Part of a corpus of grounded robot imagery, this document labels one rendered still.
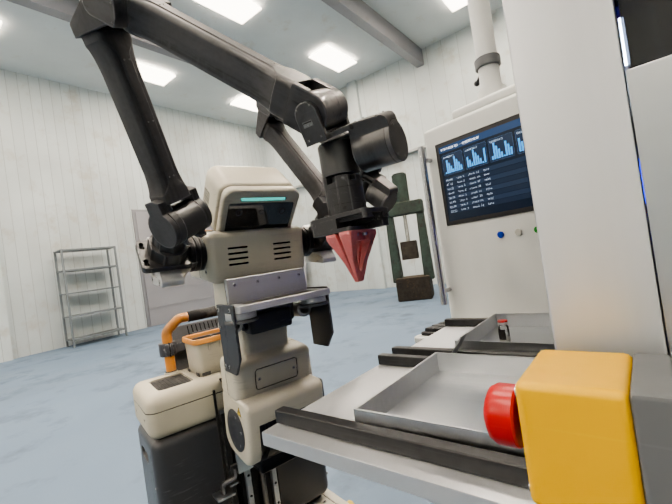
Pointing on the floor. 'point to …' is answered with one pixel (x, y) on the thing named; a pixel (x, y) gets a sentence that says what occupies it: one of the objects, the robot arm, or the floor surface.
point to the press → (411, 290)
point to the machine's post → (585, 176)
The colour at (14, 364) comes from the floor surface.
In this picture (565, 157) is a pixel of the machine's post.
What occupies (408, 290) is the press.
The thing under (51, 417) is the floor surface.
